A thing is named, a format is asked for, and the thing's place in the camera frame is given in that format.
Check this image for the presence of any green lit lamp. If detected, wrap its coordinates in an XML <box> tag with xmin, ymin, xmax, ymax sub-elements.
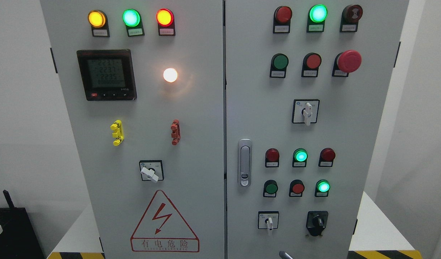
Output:
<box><xmin>292</xmin><ymin>148</ymin><xmax>308</xmax><ymax>168</ymax></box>
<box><xmin>314</xmin><ymin>179</ymin><xmax>331</xmax><ymax>198</ymax></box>
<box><xmin>306</xmin><ymin>4</ymin><xmax>328</xmax><ymax>33</ymax></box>

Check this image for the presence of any dark red lamp middle right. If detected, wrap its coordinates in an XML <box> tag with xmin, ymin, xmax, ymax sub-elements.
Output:
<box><xmin>318</xmin><ymin>147</ymin><xmax>336</xmax><ymax>167</ymax></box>

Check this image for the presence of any white selector switch lower right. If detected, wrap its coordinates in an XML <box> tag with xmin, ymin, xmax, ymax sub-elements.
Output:
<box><xmin>257</xmin><ymin>210</ymin><xmax>279</xmax><ymax>236</ymax></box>

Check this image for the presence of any black rotary knob switch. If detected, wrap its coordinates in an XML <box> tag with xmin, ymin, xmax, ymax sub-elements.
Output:
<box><xmin>306</xmin><ymin>210</ymin><xmax>329</xmax><ymax>237</ymax></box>

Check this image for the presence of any red electric warning sticker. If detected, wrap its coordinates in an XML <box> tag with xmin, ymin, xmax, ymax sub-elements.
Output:
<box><xmin>130</xmin><ymin>190</ymin><xmax>200</xmax><ymax>253</ymax></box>

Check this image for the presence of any silver door handle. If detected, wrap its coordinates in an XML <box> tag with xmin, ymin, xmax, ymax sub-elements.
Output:
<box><xmin>237</xmin><ymin>139</ymin><xmax>252</xmax><ymax>187</ymax></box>

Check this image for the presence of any white selector switch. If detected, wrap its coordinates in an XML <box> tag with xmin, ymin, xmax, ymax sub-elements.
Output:
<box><xmin>257</xmin><ymin>210</ymin><xmax>279</xmax><ymax>236</ymax></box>
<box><xmin>291</xmin><ymin>99</ymin><xmax>320</xmax><ymax>126</ymax></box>

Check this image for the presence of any dark red lamp middle left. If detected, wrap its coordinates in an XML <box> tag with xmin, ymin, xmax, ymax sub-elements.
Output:
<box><xmin>265</xmin><ymin>149</ymin><xmax>280</xmax><ymax>168</ymax></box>

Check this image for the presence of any white glowing lamp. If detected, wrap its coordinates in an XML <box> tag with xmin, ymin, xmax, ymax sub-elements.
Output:
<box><xmin>163</xmin><ymin>68</ymin><xmax>179</xmax><ymax>83</ymax></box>

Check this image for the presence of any red push button upper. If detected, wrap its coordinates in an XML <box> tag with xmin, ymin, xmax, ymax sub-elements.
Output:
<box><xmin>301</xmin><ymin>53</ymin><xmax>322</xmax><ymax>78</ymax></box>

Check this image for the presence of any red push button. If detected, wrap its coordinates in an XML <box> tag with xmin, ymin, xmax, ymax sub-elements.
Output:
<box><xmin>288</xmin><ymin>179</ymin><xmax>305</xmax><ymax>197</ymax></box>
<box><xmin>301</xmin><ymin>53</ymin><xmax>322</xmax><ymax>78</ymax></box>

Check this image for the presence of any red terminal connector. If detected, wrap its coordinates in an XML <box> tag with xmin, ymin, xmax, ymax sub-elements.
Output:
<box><xmin>170</xmin><ymin>119</ymin><xmax>181</xmax><ymax>146</ymax></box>

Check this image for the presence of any dark red buzzer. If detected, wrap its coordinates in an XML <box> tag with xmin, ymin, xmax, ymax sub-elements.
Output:
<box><xmin>340</xmin><ymin>4</ymin><xmax>363</xmax><ymax>32</ymax></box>

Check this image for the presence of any green push button lower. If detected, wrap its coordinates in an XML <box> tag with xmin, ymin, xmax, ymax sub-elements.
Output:
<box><xmin>262</xmin><ymin>179</ymin><xmax>278</xmax><ymax>198</ymax></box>

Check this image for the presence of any grey cabinet door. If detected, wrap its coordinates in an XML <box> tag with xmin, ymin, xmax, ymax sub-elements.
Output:
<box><xmin>41</xmin><ymin>0</ymin><xmax>225</xmax><ymax>259</ymax></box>
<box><xmin>225</xmin><ymin>0</ymin><xmax>409</xmax><ymax>259</ymax></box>

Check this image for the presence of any black digital power meter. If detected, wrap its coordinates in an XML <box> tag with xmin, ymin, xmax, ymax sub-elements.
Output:
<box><xmin>76</xmin><ymin>49</ymin><xmax>137</xmax><ymax>101</ymax></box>

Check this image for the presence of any yellow indicator lamp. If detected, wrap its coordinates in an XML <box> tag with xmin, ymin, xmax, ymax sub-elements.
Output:
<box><xmin>88</xmin><ymin>10</ymin><xmax>110</xmax><ymax>37</ymax></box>

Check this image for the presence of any green indicator lamp top left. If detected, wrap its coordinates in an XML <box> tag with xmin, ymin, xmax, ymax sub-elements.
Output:
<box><xmin>122</xmin><ymin>9</ymin><xmax>145</xmax><ymax>37</ymax></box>

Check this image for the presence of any grey left cabinet door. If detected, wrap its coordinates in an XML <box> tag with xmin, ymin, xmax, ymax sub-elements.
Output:
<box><xmin>41</xmin><ymin>0</ymin><xmax>225</xmax><ymax>259</ymax></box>

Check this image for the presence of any green lit lamp lower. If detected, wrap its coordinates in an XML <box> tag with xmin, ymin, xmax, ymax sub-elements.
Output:
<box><xmin>314</xmin><ymin>179</ymin><xmax>331</xmax><ymax>198</ymax></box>

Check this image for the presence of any green push button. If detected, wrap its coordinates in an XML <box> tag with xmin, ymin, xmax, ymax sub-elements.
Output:
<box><xmin>269</xmin><ymin>53</ymin><xmax>288</xmax><ymax>78</ymax></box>
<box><xmin>262</xmin><ymin>179</ymin><xmax>278</xmax><ymax>198</ymax></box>

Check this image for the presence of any green lit lamp top right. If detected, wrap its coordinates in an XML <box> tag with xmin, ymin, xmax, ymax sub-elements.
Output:
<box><xmin>306</xmin><ymin>4</ymin><xmax>328</xmax><ymax>33</ymax></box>

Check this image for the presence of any white selector switch upper right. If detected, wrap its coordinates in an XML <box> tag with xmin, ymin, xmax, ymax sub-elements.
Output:
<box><xmin>291</xmin><ymin>99</ymin><xmax>320</xmax><ymax>126</ymax></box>

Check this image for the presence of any white selector switch left door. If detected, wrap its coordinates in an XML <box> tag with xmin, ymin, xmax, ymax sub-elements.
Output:
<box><xmin>139</xmin><ymin>160</ymin><xmax>165</xmax><ymax>183</ymax></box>

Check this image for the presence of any green push button upper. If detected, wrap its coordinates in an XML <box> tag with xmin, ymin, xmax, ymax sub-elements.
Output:
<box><xmin>269</xmin><ymin>53</ymin><xmax>288</xmax><ymax>78</ymax></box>

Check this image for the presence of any red indicator lamp top left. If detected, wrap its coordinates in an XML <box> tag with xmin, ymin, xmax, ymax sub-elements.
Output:
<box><xmin>156</xmin><ymin>8</ymin><xmax>176</xmax><ymax>36</ymax></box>

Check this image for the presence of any red emergency stop button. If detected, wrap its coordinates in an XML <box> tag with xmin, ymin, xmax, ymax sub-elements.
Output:
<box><xmin>331</xmin><ymin>50</ymin><xmax>362</xmax><ymax>77</ymax></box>

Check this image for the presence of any black box with antenna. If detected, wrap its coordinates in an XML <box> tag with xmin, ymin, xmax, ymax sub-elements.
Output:
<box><xmin>0</xmin><ymin>190</ymin><xmax>45</xmax><ymax>259</ymax></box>

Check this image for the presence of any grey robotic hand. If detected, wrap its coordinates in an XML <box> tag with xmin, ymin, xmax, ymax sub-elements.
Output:
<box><xmin>279</xmin><ymin>251</ymin><xmax>293</xmax><ymax>259</ymax></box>

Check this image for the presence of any grey right cabinet door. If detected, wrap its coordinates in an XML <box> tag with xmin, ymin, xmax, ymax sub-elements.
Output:
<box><xmin>225</xmin><ymin>0</ymin><xmax>409</xmax><ymax>259</ymax></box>

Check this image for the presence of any yellow terminal connector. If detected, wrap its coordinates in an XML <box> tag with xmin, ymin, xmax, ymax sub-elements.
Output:
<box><xmin>110</xmin><ymin>119</ymin><xmax>124</xmax><ymax>146</ymax></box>

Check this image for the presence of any red push button lower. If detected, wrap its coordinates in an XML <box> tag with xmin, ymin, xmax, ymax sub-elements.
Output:
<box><xmin>288</xmin><ymin>179</ymin><xmax>305</xmax><ymax>197</ymax></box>

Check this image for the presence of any dark red lamp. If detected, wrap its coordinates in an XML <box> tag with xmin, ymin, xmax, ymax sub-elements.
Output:
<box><xmin>318</xmin><ymin>147</ymin><xmax>336</xmax><ymax>167</ymax></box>
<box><xmin>265</xmin><ymin>149</ymin><xmax>280</xmax><ymax>168</ymax></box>

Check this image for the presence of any green lit lamp middle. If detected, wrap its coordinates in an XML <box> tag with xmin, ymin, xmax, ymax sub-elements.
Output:
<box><xmin>292</xmin><ymin>148</ymin><xmax>308</xmax><ymax>168</ymax></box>

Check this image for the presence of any red lamp top right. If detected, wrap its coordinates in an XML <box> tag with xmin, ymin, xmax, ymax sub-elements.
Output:
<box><xmin>273</xmin><ymin>5</ymin><xmax>292</xmax><ymax>34</ymax></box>

